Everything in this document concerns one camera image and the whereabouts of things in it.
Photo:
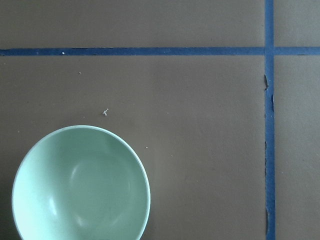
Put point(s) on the green bowl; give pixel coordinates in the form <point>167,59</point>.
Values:
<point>81,182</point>

